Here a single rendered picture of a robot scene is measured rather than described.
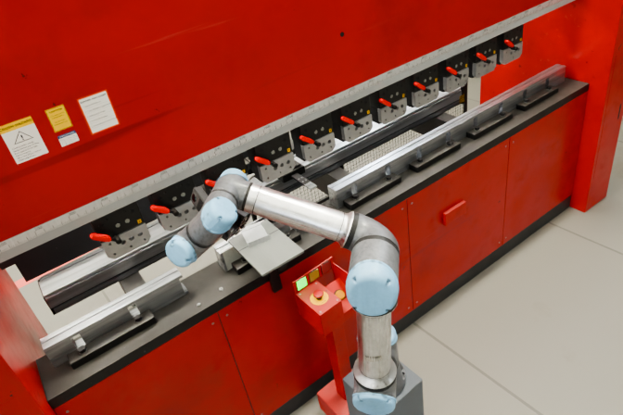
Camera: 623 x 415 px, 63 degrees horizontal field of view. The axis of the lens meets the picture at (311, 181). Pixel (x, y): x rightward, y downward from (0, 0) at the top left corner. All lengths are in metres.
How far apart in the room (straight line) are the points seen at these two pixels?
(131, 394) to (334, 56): 1.42
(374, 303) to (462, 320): 1.78
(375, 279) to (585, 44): 2.38
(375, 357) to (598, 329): 1.82
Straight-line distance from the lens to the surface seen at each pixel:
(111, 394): 2.01
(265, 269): 1.82
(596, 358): 2.88
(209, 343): 2.05
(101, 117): 1.61
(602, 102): 3.32
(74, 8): 1.54
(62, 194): 1.67
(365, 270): 1.13
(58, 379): 1.98
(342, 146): 2.47
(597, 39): 3.22
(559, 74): 3.25
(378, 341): 1.31
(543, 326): 2.95
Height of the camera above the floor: 2.20
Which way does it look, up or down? 33 degrees down
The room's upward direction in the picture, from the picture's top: 10 degrees counter-clockwise
